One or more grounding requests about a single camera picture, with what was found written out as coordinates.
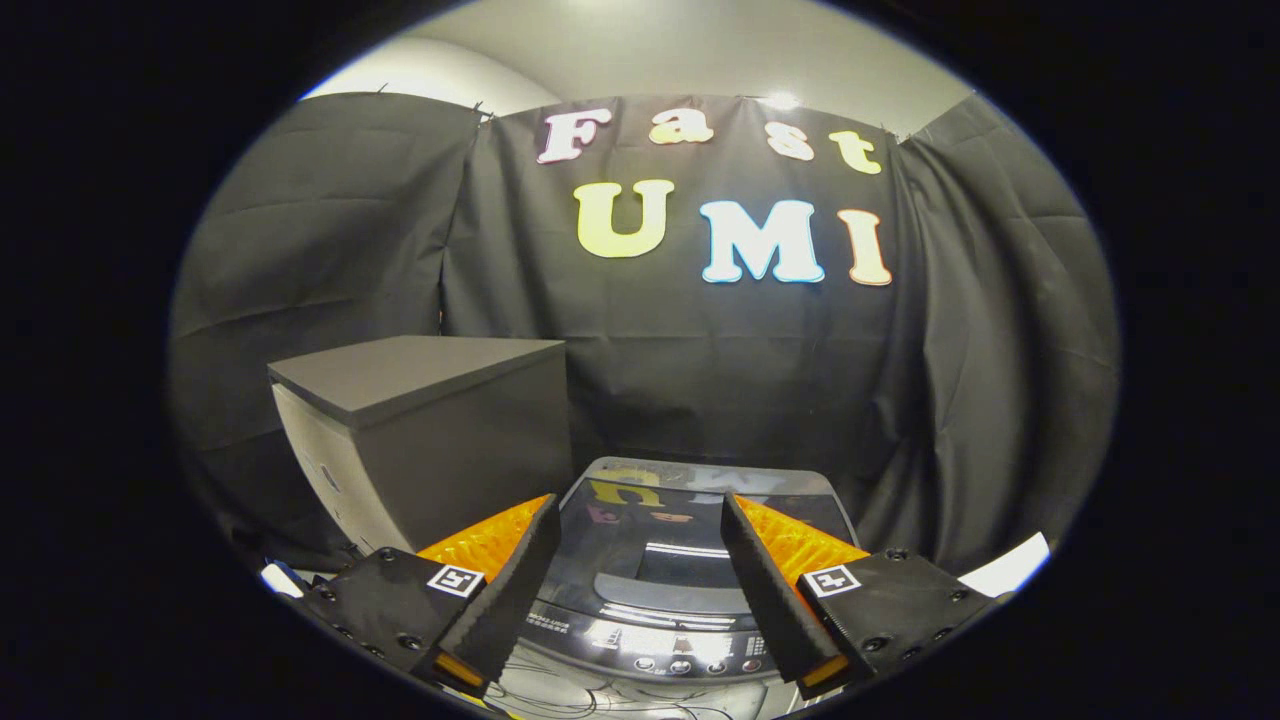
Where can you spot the grey washing machine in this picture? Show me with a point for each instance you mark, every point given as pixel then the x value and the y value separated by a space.
pixel 640 650

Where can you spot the black backdrop cloth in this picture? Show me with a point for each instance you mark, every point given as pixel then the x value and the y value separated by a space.
pixel 700 360

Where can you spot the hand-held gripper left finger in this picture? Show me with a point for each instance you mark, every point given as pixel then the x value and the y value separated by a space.
pixel 510 590

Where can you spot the grey cabinet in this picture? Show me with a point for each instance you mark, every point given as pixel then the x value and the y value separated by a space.
pixel 450 440

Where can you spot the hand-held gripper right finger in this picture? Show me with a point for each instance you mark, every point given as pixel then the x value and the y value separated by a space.
pixel 765 590

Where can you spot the wide ceiling light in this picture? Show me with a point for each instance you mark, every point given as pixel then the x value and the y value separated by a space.
pixel 780 100

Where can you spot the white board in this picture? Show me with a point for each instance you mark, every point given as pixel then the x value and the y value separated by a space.
pixel 1005 570

